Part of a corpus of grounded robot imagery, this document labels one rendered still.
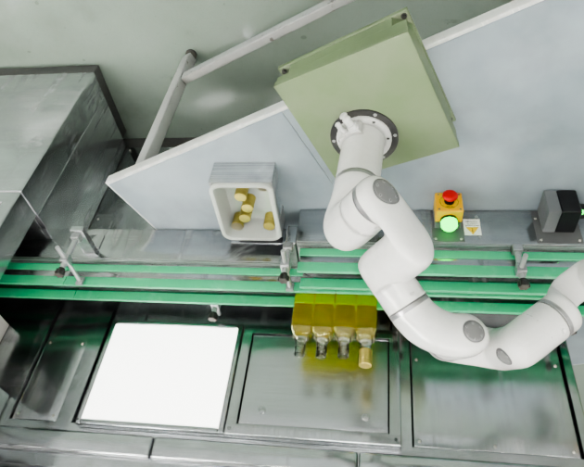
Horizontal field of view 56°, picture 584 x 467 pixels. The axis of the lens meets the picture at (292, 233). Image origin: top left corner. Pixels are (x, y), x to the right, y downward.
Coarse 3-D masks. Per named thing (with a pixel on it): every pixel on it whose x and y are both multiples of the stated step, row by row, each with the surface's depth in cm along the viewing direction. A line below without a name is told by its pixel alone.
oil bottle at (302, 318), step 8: (296, 296) 154; (304, 296) 154; (312, 296) 154; (296, 304) 152; (304, 304) 152; (312, 304) 152; (296, 312) 150; (304, 312) 150; (312, 312) 151; (296, 320) 149; (304, 320) 149; (312, 320) 151; (296, 328) 147; (304, 328) 147; (296, 336) 148; (304, 336) 147
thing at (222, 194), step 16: (224, 192) 154; (256, 192) 153; (272, 192) 142; (224, 208) 155; (240, 208) 159; (256, 208) 158; (272, 208) 147; (224, 224) 156; (256, 224) 160; (256, 240) 158; (272, 240) 157
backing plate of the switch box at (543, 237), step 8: (536, 216) 147; (536, 224) 145; (536, 232) 144; (544, 232) 143; (576, 232) 142; (544, 240) 142; (552, 240) 141; (560, 240) 141; (568, 240) 141; (576, 240) 140
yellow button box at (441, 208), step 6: (438, 198) 146; (462, 198) 145; (438, 204) 145; (444, 204) 144; (450, 204) 144; (456, 204) 144; (462, 204) 144; (438, 210) 143; (444, 210) 143; (450, 210) 143; (456, 210) 143; (462, 210) 142; (438, 216) 145; (456, 216) 144; (462, 216) 144; (438, 222) 146
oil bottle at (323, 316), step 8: (320, 296) 154; (328, 296) 153; (320, 304) 152; (328, 304) 151; (320, 312) 150; (328, 312) 150; (320, 320) 148; (328, 320) 148; (312, 328) 147; (320, 328) 147; (328, 328) 146; (320, 336) 146; (328, 336) 146
